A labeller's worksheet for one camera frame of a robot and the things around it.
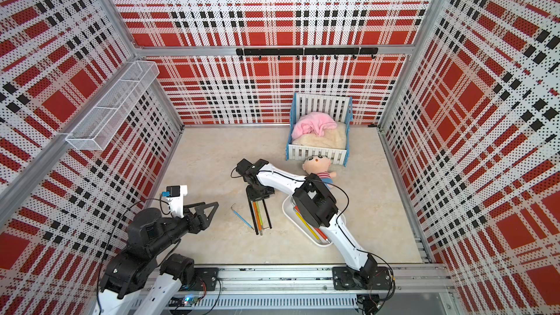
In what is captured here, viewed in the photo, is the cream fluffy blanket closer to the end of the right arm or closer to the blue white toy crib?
the blue white toy crib

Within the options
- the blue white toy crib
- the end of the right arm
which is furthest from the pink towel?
the end of the right arm

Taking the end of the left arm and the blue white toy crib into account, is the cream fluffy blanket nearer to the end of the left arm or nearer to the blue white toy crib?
the blue white toy crib

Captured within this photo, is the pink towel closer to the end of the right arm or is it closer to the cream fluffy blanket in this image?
→ the cream fluffy blanket

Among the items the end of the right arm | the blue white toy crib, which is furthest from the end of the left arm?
the blue white toy crib

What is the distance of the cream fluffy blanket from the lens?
102 centimetres

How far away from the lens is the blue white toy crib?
3.33 ft

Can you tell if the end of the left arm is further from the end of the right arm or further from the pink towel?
the pink towel

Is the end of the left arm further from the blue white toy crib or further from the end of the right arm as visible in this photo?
the blue white toy crib

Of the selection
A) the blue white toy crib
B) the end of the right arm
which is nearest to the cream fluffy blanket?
the blue white toy crib

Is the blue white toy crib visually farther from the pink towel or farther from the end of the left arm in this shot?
the end of the left arm
